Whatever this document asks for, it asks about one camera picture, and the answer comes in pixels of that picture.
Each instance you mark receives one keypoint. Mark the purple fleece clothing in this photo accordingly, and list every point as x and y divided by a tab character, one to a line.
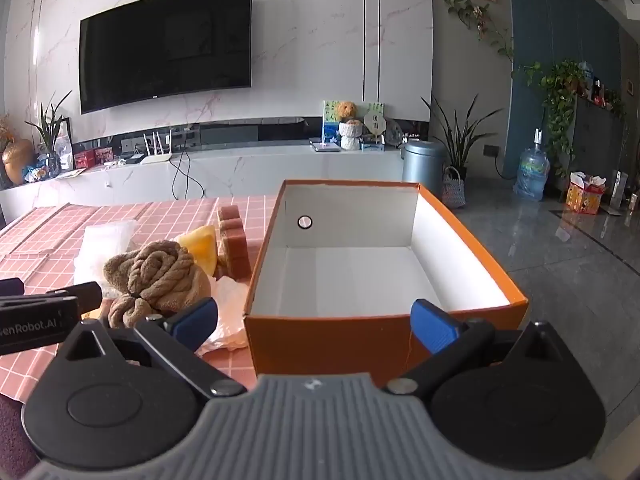
12	435

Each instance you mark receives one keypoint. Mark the white floor device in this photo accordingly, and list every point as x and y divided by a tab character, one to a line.
618	192

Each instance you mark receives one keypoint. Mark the grey laptop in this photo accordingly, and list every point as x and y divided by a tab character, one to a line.
325	147

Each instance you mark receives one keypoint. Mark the grey set-top box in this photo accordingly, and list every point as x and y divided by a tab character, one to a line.
230	135

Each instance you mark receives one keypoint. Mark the white router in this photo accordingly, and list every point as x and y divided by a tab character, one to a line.
156	158

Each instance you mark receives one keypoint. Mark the brown teddy bear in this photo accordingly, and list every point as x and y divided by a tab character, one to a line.
346	110

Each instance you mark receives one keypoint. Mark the blue tissue box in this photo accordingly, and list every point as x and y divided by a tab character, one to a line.
372	147

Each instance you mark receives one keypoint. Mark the white wrapper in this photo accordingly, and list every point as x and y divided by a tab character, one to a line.
227	310

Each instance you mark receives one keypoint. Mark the white water pump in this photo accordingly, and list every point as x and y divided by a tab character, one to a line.
538	137

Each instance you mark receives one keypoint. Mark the plant in glass vase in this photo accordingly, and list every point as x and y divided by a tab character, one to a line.
50	165

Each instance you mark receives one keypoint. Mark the wall outlet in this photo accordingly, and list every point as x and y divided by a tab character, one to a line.
491	150

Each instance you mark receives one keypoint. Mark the decorative plate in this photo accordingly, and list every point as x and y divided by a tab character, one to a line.
392	130

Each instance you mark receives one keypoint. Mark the clear plastic bag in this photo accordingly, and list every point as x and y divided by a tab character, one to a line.
102	245

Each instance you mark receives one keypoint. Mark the blue snack bag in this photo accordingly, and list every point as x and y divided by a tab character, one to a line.
35	174

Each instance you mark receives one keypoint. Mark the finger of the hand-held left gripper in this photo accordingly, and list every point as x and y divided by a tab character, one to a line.
10	287
80	294

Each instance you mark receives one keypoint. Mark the gold vase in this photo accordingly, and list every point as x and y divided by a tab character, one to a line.
17	160

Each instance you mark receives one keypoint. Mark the black wall television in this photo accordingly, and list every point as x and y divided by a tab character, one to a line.
165	45

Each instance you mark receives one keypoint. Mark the round paper fan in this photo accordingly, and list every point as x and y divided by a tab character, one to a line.
372	124

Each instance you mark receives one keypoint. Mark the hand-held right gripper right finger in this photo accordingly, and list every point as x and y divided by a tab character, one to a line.
432	325

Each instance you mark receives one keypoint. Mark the grey cabinet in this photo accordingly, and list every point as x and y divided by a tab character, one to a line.
595	140

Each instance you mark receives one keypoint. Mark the hanging vine plant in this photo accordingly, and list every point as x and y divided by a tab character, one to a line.
475	12

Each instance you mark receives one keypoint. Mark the white marble TV console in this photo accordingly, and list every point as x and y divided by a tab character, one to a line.
250	170

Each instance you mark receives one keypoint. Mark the woven basket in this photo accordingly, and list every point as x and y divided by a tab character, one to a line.
454	192

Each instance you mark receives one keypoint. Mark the trailing pothos plant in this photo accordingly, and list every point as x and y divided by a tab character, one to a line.
560	85

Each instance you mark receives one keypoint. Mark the pink checked tablecloth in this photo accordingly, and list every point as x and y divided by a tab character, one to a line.
50	240

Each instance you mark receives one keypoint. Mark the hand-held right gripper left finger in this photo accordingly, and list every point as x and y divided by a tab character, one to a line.
195	321

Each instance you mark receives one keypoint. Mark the long-leaf potted plant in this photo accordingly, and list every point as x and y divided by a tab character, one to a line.
457	145

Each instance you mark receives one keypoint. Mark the grey metal trash can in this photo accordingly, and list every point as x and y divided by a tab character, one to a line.
422	170

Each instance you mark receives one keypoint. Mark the orange cardboard box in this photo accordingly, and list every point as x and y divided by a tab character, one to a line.
325	340

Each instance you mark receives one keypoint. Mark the brown knotted towel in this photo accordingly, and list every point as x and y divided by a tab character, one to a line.
160	270

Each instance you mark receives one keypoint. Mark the red gift box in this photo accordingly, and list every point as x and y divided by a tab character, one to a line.
582	200

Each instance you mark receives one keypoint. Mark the green blue picture book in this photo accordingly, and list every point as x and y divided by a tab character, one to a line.
330	125

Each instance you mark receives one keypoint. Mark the blue water bottle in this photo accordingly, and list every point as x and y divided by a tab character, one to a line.
531	175

